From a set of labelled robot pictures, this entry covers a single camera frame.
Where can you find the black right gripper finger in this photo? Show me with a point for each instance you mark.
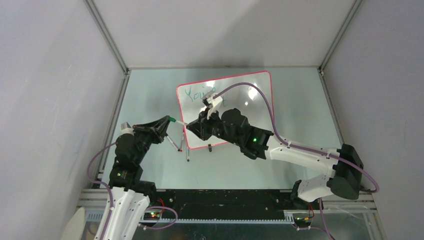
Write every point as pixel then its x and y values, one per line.
pixel 197 123
pixel 197 129

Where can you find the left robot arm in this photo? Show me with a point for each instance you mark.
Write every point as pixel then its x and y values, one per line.
pixel 129 196

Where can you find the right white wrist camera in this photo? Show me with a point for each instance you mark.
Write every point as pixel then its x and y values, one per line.
pixel 212 101

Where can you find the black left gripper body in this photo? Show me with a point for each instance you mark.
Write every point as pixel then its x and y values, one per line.
pixel 145 138

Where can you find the black-capped whiteboard marker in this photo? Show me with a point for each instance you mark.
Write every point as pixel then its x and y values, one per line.
pixel 172 143

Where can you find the electronics board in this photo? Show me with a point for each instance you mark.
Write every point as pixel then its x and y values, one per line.
pixel 151 216
pixel 302 223

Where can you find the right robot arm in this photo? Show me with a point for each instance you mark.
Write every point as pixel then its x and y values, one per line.
pixel 339 169

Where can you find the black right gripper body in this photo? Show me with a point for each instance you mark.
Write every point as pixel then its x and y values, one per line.
pixel 213 126

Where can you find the pink-framed whiteboard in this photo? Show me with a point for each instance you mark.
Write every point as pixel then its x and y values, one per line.
pixel 244 97

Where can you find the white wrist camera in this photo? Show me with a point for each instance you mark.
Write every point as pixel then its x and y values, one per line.
pixel 212 101
pixel 125 128

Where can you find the blue-capped whiteboard marker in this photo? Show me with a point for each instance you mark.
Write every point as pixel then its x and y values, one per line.
pixel 187 154

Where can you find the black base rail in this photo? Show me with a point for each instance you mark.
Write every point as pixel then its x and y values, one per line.
pixel 232 205

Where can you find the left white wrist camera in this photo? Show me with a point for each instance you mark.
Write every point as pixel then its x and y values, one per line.
pixel 125 128

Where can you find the right electronics board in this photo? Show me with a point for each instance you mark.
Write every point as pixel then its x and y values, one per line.
pixel 302 223

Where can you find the left electronics board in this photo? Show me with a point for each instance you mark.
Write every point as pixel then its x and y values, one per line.
pixel 151 216

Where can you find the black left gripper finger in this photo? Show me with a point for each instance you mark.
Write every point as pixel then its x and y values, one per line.
pixel 162 126
pixel 146 126

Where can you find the red-capped whiteboard marker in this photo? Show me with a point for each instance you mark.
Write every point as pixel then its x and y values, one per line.
pixel 181 145

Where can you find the green whiteboard marker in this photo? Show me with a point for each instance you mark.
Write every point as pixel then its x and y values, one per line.
pixel 182 123

